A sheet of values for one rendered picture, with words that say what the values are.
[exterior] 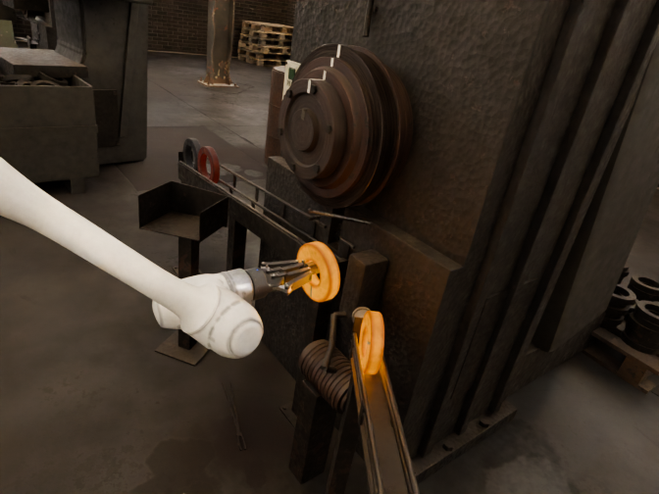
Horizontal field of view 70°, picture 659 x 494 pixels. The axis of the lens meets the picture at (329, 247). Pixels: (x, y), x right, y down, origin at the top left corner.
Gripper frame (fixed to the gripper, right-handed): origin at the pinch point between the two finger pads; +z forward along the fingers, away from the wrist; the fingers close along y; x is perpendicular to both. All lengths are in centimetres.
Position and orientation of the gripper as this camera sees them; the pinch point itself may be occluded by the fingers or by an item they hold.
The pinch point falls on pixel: (317, 266)
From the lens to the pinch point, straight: 121.1
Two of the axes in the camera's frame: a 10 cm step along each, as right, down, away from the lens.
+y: 5.9, 4.5, -6.8
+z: 8.0, -2.0, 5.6
